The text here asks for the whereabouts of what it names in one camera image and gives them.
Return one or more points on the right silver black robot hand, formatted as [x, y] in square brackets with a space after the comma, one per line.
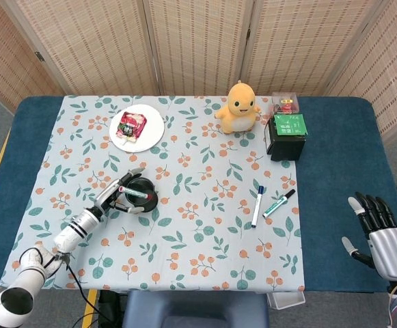
[391, 249]

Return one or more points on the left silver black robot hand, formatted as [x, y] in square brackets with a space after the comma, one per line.
[107, 196]

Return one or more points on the red-capped green marker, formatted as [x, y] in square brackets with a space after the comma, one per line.
[135, 193]

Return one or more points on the black pen cup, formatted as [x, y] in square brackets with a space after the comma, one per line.
[147, 205]

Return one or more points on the black-capped green marker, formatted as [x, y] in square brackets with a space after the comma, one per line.
[276, 205]

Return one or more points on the blue-capped white marker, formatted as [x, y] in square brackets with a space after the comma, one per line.
[258, 208]

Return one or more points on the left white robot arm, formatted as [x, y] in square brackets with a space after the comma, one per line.
[30, 273]

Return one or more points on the red snack packet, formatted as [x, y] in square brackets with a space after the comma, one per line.
[131, 126]

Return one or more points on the white paper plate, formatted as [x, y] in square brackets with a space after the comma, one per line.
[153, 126]

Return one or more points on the floral leaf berry tablecloth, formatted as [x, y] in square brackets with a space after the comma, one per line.
[191, 239]

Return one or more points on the black device under table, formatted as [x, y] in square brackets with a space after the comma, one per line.
[111, 302]

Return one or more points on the white plastic bin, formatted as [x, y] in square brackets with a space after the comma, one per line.
[285, 301]

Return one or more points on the blue padded seat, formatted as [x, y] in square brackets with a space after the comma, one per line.
[194, 311]

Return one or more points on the black cardboard box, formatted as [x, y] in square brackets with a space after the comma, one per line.
[285, 148]

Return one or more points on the orange plush dinosaur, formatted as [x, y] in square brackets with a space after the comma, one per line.
[239, 116]

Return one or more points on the green paper packet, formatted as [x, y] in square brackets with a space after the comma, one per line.
[289, 125]

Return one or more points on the bamboo folding screen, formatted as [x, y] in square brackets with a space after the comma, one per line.
[198, 44]

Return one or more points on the clear plastic box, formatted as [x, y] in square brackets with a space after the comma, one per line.
[285, 102]

